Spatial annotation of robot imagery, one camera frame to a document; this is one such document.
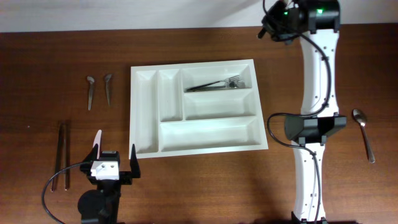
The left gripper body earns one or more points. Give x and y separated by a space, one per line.
125 178

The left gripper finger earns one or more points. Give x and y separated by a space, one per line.
134 165
93 155

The metal fork dark handle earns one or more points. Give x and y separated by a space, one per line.
226 83

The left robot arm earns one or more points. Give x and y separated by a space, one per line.
101 204

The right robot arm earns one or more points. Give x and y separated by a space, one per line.
316 24

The pink plastic knife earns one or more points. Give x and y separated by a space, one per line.
97 142

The dark chopstick right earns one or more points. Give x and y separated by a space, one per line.
66 159

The dark chopstick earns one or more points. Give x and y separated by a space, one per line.
60 147
66 159

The dark chopstick left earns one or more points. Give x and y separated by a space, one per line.
60 147

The white cutlery tray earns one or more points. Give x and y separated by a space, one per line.
165 120

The small metal spoon left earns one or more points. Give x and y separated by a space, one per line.
91 81

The small metal spoon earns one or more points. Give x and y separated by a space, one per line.
91 81
107 79

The small metal spoon right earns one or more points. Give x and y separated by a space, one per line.
107 79

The large metal spoon right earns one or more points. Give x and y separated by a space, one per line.
361 119

